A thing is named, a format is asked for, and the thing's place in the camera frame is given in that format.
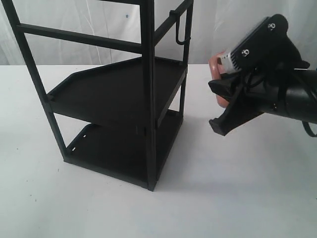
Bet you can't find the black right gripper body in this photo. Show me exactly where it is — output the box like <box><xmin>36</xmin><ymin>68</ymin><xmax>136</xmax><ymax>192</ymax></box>
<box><xmin>230</xmin><ymin>63</ymin><xmax>310</xmax><ymax>131</ymax></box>

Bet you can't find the pink ceramic mug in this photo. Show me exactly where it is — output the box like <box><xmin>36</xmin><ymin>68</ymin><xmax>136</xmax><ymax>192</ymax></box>
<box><xmin>209</xmin><ymin>51</ymin><xmax>229</xmax><ymax>108</ymax></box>

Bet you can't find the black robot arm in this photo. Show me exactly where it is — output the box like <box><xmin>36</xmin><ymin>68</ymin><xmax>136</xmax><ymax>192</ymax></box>
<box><xmin>209</xmin><ymin>63</ymin><xmax>317</xmax><ymax>137</ymax></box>

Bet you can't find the black metal hook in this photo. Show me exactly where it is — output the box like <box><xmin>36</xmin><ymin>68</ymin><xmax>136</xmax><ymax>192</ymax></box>
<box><xmin>169</xmin><ymin>10</ymin><xmax>191</xmax><ymax>46</ymax></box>

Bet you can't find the black metal shelf rack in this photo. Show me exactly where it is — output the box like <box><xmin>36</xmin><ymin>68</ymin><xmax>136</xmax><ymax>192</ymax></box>
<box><xmin>2</xmin><ymin>0</ymin><xmax>194</xmax><ymax>191</ymax></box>

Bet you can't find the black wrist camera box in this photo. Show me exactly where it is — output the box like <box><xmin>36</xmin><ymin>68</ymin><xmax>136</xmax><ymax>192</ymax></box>
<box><xmin>217</xmin><ymin>14</ymin><xmax>302</xmax><ymax>73</ymax></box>

